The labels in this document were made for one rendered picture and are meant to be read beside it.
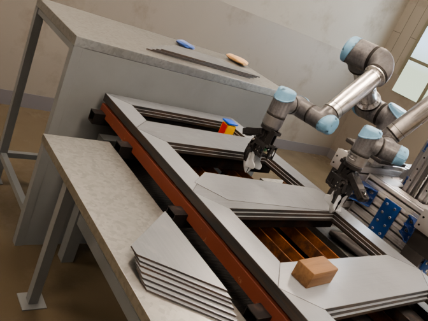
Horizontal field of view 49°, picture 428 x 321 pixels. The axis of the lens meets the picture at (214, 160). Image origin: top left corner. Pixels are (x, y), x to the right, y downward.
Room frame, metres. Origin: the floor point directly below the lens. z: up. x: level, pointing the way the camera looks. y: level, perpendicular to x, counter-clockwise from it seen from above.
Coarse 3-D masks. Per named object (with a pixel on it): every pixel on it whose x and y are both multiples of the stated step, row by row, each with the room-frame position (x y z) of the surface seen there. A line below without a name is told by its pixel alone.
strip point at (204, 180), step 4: (204, 172) 1.56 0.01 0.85; (200, 176) 1.50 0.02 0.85; (204, 176) 1.52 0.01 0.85; (208, 176) 1.53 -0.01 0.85; (196, 180) 1.45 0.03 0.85; (200, 180) 1.47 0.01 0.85; (204, 180) 1.49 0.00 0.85; (208, 180) 1.50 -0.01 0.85; (212, 180) 1.52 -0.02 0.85; (200, 184) 1.44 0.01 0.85; (204, 184) 1.45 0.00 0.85; (208, 184) 1.47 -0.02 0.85; (212, 184) 1.48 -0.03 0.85; (208, 188) 1.44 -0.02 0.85; (212, 188) 1.45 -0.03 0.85; (216, 188) 1.47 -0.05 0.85; (216, 192) 1.43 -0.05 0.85; (220, 192) 1.45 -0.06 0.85; (224, 196) 1.43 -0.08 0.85
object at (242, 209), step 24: (192, 120) 2.16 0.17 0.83; (144, 144) 1.63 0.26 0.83; (168, 168) 1.49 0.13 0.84; (192, 192) 1.37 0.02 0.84; (240, 216) 1.39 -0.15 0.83; (264, 216) 1.47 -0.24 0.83; (288, 216) 1.55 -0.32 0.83; (312, 216) 1.64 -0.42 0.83; (336, 216) 1.73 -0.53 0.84; (360, 240) 1.62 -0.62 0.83; (264, 288) 1.07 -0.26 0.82; (288, 312) 1.00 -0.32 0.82; (336, 312) 1.06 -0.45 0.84; (360, 312) 1.14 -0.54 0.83
